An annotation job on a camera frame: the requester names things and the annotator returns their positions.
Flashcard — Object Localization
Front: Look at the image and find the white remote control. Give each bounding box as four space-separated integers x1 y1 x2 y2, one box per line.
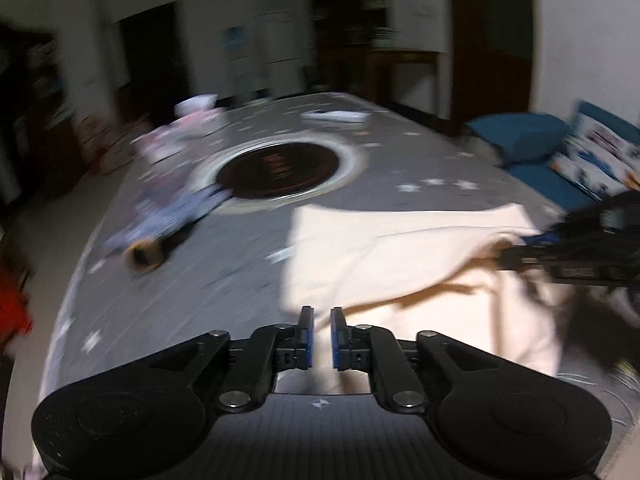
300 110 370 125

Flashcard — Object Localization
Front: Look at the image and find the blue cushion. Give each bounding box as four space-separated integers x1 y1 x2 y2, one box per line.
464 113 570 167

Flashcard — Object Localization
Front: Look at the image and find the blue sofa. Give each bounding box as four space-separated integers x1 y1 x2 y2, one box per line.
506 101 639 211

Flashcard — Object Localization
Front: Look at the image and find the round black induction cooktop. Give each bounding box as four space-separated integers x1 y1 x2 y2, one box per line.
215 142 340 200

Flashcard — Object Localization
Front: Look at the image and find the cream white sweatshirt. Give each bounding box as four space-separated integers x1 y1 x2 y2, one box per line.
281 204 573 394

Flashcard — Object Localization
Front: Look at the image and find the small pink tissue pack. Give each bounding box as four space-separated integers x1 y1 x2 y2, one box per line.
131 110 229 165

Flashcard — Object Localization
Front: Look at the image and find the white refrigerator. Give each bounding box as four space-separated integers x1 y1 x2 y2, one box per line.
260 11 304 98

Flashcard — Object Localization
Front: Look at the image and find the dark wooden side table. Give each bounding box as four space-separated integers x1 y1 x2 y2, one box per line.
363 48 440 115

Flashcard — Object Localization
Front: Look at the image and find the water dispenser with blue bottle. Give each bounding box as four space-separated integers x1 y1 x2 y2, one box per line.
222 25 250 104

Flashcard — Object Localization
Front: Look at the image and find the butterfly pattern pillow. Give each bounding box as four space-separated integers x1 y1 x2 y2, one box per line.
548 112 639 200

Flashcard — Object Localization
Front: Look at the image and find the grey star pattern tablecloth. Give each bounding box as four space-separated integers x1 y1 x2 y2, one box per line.
29 90 637 476

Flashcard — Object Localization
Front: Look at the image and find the pink tissue box with tissue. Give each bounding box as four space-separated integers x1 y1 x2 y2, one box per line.
175 94 218 118

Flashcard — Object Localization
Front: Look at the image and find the blue grey knitted sock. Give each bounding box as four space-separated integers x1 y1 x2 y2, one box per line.
103 184 232 272

